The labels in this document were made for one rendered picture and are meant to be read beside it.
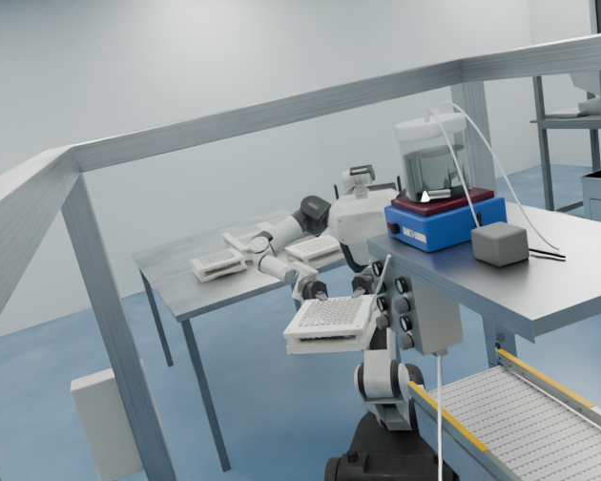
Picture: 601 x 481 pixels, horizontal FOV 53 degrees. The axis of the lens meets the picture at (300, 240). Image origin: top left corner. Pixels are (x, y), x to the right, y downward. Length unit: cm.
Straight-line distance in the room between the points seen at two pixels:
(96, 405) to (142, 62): 487
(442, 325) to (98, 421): 83
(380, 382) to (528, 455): 102
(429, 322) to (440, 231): 20
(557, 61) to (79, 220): 101
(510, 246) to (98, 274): 85
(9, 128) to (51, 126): 35
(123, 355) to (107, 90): 480
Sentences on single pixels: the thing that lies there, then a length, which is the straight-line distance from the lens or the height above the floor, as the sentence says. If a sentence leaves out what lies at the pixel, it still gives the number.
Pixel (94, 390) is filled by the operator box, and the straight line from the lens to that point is 152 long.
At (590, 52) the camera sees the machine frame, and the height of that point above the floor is 168.
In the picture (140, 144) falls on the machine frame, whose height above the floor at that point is 167.
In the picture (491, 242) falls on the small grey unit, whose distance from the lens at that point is 116.
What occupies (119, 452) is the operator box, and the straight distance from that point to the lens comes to 160.
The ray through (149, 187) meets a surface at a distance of 140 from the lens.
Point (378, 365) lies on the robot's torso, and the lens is 235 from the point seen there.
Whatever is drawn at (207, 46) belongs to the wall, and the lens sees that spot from 628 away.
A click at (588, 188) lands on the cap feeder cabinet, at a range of 423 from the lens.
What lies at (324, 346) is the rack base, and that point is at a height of 98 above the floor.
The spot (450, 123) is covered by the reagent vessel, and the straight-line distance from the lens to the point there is 130.
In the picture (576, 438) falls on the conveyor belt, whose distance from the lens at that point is 147.
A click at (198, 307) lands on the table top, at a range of 276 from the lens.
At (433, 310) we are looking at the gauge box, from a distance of 134.
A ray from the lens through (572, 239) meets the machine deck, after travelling 128.
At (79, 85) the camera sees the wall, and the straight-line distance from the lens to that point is 606.
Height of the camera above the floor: 174
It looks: 15 degrees down
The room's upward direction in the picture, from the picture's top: 12 degrees counter-clockwise
